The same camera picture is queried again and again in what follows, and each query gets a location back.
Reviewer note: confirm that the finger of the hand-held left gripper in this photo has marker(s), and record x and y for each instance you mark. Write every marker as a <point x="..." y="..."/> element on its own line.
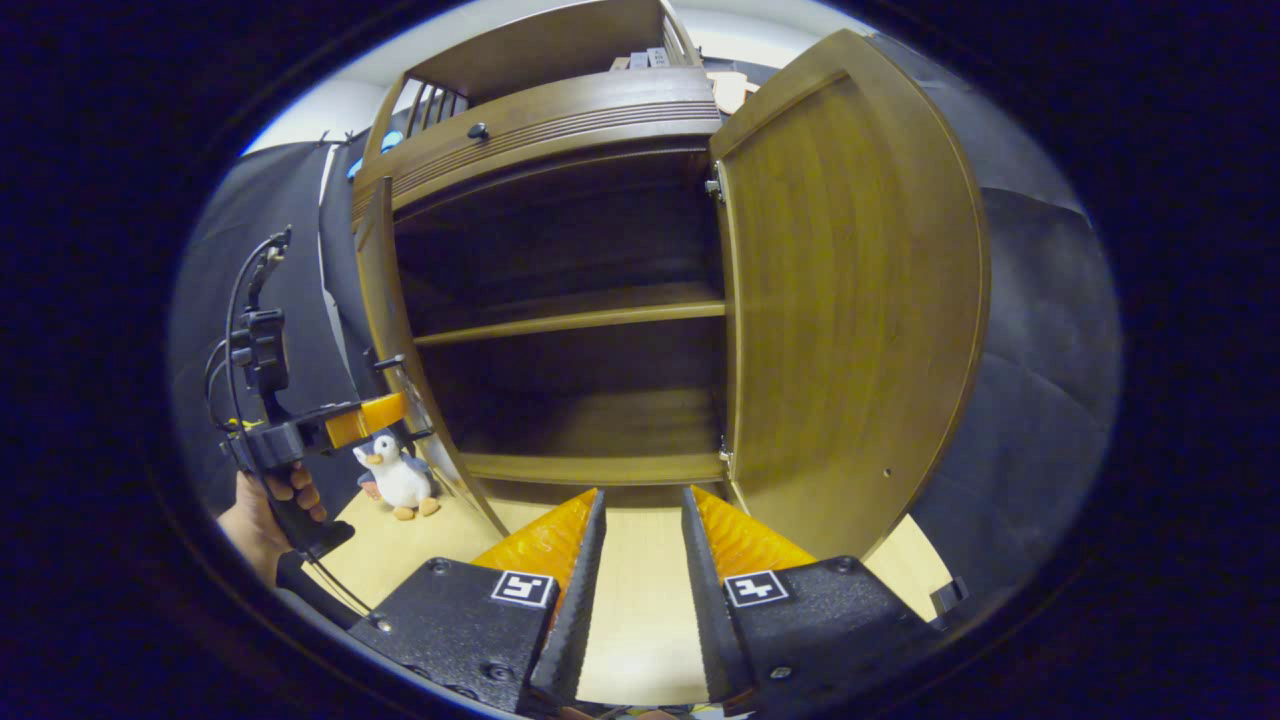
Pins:
<point x="365" y="420"/>

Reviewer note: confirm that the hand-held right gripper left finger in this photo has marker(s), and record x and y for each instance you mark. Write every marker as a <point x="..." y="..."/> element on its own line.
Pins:
<point x="580" y="620"/>

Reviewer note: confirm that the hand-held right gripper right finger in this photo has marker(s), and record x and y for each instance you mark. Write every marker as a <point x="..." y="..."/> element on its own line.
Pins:
<point x="712" y="630"/>

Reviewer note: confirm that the wooden shoe cabinet door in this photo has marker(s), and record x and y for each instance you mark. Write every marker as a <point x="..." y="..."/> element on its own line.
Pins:
<point x="385" y="300"/>
<point x="850" y="300"/>

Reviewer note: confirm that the wooden double-door shoe cabinet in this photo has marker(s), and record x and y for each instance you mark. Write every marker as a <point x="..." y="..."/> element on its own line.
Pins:
<point x="550" y="45"/>

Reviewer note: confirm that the wooden cabinet drawer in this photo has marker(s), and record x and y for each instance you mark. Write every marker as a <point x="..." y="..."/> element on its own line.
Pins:
<point x="600" y="115"/>

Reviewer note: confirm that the white penguin plush toy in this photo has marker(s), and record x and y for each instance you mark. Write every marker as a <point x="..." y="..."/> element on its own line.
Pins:
<point x="395" y="480"/>

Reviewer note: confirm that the wooden inner shelf board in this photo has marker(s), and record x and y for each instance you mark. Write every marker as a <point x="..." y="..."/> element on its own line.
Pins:
<point x="600" y="310"/>

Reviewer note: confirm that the black round drawer knob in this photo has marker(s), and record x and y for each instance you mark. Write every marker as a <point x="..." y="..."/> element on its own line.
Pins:
<point x="478" y="131"/>

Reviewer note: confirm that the black backdrop cloth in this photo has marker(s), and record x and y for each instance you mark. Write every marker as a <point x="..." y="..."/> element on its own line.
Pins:
<point x="1030" y="400"/>

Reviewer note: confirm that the white book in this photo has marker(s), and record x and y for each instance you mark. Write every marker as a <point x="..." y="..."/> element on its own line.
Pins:
<point x="657" y="57"/>

